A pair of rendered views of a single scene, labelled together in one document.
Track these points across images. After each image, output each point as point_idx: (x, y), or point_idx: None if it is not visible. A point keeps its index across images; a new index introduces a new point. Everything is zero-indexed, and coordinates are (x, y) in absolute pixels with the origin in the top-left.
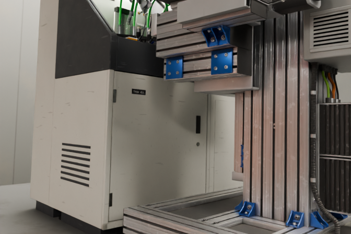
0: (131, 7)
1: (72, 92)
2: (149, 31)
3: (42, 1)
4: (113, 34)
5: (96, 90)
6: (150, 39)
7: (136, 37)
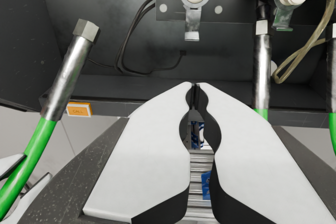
0: (33, 136)
1: None
2: None
3: None
4: (29, 111)
5: None
6: (257, 6)
7: (121, 66)
